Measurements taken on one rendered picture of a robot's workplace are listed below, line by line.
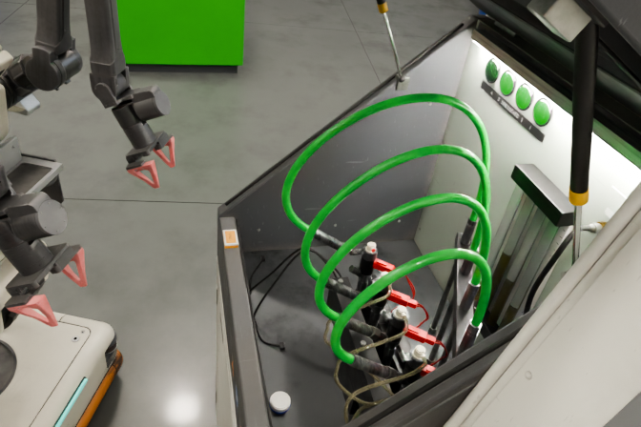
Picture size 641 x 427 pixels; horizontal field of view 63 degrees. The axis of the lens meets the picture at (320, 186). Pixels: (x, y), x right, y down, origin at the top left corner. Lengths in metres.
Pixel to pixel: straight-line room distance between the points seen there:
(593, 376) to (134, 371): 1.79
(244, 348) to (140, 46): 3.46
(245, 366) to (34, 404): 0.96
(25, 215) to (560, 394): 0.77
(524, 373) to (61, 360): 1.51
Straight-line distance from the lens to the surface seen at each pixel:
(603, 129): 0.86
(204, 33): 4.22
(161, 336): 2.26
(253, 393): 0.96
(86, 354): 1.90
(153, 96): 1.22
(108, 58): 1.22
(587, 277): 0.63
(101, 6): 1.19
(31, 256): 0.98
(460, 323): 0.92
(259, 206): 1.27
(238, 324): 1.04
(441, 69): 1.22
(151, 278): 2.48
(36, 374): 1.89
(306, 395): 1.10
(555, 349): 0.65
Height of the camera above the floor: 1.75
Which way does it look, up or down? 35 degrees down
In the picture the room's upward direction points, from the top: 8 degrees clockwise
